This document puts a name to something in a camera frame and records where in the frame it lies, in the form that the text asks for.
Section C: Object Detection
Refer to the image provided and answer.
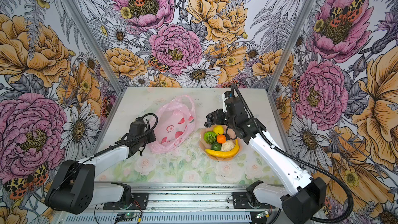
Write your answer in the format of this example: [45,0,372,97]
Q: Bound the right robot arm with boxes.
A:
[216,91,326,224]

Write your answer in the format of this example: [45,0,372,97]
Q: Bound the green bumpy fruit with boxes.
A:
[203,131,218,145]

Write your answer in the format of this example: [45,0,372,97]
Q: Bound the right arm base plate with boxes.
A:
[232,192,273,209]

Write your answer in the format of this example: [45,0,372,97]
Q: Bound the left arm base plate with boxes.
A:
[103,192,149,211]

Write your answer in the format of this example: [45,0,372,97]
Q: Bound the white garlic bulb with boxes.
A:
[220,140,235,152]

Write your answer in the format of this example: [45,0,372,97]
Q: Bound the left black cable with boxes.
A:
[49,112,159,206]

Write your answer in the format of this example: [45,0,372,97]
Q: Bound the green avocado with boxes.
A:
[211,142,222,151]

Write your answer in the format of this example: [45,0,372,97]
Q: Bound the left aluminium frame post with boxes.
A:
[61,0,124,95]

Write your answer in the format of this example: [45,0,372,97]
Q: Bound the aluminium frame post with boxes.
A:
[61,0,124,95]
[267,0,317,94]

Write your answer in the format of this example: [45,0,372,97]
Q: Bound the pink plastic bag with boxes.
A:
[149,95,197,154]

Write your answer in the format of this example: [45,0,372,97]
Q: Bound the black grape bunch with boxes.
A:
[204,109,226,128]

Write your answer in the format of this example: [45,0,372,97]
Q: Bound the yellow banana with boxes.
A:
[205,140,240,159]

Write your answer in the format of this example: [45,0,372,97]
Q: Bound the yellow lemon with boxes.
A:
[212,125,224,135]

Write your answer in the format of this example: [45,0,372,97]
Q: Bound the right black corrugated cable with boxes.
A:
[231,84,354,224]

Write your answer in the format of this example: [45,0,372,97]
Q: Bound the right green circuit board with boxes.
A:
[256,211,271,219]

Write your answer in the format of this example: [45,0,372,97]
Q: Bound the right aluminium frame post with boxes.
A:
[267,0,317,94]

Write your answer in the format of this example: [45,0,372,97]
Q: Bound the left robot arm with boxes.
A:
[45,114,156,215]

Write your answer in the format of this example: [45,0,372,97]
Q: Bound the orange fruit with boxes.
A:
[216,134,227,144]

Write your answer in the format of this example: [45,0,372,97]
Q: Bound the left green circuit board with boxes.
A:
[115,213,137,222]

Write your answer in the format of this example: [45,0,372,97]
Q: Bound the aluminium front rail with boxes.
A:
[51,183,324,224]

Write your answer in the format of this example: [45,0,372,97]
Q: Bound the pink scalloped bowl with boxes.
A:
[199,125,243,161]

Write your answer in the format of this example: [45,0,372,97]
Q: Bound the green circuit board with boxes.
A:
[256,211,271,219]
[115,213,137,222]

